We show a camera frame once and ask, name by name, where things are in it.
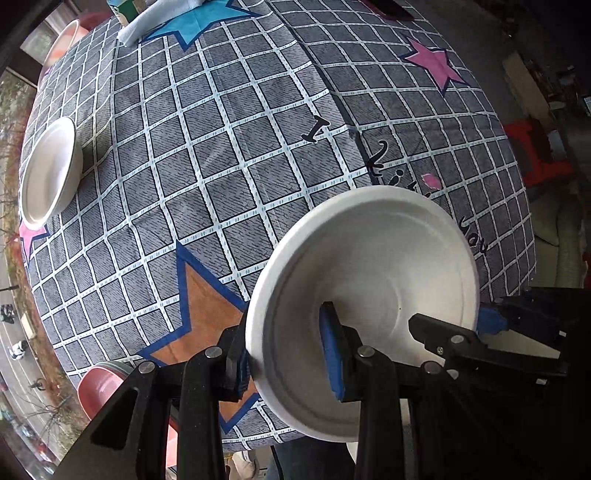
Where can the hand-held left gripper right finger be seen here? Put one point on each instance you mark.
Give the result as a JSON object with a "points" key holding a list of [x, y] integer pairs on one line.
{"points": [[330, 360]]}

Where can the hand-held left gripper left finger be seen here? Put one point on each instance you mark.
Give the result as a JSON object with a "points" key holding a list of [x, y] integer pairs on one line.
{"points": [[240, 369]]}

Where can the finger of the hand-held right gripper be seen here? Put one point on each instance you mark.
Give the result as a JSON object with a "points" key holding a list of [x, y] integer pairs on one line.
{"points": [[443, 339], [489, 321]]}

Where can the white paper bowl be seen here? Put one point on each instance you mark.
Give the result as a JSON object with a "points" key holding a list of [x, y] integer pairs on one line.
{"points": [[46, 170], [369, 286]]}

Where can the white shoe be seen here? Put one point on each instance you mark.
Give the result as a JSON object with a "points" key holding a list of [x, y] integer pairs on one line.
{"points": [[244, 464]]}

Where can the person's jeans leg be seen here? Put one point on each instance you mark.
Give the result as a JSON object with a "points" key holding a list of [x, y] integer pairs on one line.
{"points": [[314, 461]]}

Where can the pink plastic plate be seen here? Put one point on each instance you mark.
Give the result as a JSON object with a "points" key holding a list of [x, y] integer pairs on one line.
{"points": [[99, 387]]}

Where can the red plastic stool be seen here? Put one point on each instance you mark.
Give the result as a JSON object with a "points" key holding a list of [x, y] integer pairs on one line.
{"points": [[538, 147]]}

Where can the grey checked star tablecloth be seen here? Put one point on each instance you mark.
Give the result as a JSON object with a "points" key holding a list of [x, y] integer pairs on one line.
{"points": [[221, 152]]}

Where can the cardboard box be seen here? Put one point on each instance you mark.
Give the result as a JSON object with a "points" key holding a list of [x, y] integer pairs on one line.
{"points": [[528, 87]]}

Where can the white folded cloth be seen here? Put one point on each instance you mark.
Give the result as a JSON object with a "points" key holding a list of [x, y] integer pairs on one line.
{"points": [[147, 21]]}

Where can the pink plastic basin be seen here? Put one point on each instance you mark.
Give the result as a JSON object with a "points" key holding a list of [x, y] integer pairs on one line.
{"points": [[62, 41]]}

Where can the green paper cup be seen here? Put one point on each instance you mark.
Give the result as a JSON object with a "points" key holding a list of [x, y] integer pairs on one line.
{"points": [[122, 9]]}

